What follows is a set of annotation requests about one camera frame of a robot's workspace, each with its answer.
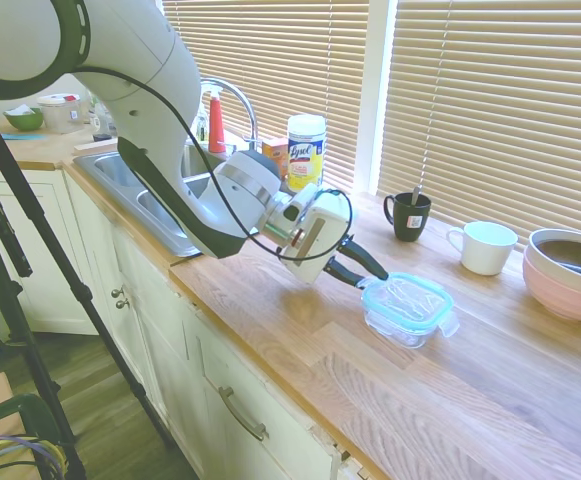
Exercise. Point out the pink bowl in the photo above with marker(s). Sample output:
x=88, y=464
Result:
x=565, y=300

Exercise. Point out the white base cabinet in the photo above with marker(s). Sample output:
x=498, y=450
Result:
x=170, y=350

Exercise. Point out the wide beige window blind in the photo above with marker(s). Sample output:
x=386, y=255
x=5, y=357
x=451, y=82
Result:
x=520, y=100

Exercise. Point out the black tripod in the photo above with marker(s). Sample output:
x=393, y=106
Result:
x=15, y=210

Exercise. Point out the chrome faucet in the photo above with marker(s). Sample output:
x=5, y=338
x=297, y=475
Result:
x=242, y=100

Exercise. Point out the green clamp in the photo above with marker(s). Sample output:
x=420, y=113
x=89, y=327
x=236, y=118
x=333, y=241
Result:
x=25, y=412

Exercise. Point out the wooden board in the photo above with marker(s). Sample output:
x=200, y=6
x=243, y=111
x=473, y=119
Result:
x=95, y=146

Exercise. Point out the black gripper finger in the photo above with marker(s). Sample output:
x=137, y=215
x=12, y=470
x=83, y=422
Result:
x=345, y=272
x=365, y=257

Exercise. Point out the pale bowl with brown inside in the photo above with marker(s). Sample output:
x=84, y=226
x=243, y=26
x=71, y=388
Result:
x=545, y=245

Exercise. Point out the Lysol wipes canister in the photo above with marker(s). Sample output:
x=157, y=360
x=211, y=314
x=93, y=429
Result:
x=306, y=155

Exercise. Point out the glass food container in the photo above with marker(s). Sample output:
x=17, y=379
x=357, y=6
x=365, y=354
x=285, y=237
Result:
x=405, y=335

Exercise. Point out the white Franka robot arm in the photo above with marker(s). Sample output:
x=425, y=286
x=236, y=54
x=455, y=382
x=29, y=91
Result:
x=145, y=75

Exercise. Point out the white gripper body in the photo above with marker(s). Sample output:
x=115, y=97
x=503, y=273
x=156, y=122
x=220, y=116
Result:
x=320, y=235

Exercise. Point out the clear container with blue lid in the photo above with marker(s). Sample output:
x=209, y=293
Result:
x=410, y=295

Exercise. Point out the red spray bottle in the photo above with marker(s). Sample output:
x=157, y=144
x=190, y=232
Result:
x=216, y=125

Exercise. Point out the metal spoon in mug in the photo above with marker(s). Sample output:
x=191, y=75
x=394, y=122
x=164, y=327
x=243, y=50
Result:
x=416, y=195

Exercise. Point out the black mug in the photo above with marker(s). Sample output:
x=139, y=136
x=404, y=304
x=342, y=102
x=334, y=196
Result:
x=410, y=225

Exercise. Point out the green bowl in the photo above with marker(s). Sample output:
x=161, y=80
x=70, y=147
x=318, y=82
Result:
x=25, y=121

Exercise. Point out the stainless steel sink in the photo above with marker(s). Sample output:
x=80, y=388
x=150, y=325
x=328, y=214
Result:
x=120, y=175

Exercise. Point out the blue flat strip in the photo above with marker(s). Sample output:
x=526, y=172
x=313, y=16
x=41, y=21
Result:
x=20, y=136

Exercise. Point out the white corner cabinet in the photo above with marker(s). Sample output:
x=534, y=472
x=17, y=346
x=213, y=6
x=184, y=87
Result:
x=50, y=240

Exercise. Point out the orange cardboard box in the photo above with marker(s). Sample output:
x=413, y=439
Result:
x=275, y=157

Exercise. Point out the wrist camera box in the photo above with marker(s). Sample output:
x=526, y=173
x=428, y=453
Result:
x=301, y=202

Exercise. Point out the silver cabinet knob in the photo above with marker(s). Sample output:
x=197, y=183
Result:
x=121, y=303
x=116, y=291

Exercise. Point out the white lidded canister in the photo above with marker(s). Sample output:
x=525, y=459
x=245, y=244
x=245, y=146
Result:
x=60, y=115

